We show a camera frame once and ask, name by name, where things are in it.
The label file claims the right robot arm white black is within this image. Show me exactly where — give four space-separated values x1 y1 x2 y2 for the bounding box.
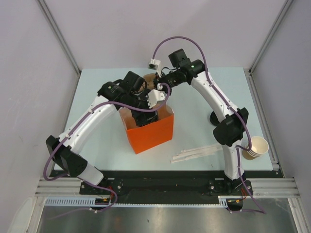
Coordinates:
158 49 249 195

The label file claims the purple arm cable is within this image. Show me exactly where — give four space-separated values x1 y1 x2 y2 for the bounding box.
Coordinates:
43 83 170 214
153 36 267 214

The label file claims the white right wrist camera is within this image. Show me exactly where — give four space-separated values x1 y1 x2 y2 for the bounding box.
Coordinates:
148 59 162 77

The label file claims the orange paper bag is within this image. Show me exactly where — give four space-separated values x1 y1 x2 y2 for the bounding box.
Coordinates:
119 104 174 154

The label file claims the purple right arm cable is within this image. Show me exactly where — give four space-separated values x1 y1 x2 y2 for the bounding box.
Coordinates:
153 36 267 214

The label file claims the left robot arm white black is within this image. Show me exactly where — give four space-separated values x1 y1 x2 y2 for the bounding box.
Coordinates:
43 71 170 194

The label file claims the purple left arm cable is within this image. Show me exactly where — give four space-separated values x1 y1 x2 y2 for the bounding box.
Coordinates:
43 83 170 214

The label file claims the stack of paper cups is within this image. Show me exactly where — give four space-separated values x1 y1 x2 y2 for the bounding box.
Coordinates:
242 136 269 160

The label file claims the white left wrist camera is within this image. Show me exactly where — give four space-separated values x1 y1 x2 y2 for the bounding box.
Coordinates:
147 83 169 108

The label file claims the aluminium frame rail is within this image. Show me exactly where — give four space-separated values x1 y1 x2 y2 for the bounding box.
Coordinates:
249 178 300 198

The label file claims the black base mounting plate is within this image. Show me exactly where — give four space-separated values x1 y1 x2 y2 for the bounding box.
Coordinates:
54 170 283 204

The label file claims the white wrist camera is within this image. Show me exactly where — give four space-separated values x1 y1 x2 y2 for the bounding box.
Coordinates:
147 83 169 108
148 59 162 77

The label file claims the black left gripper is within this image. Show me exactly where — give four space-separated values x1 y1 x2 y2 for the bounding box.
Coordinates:
126 89 157 127

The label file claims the white slotted cable duct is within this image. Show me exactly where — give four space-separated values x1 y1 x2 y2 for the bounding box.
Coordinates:
45 197 228 208

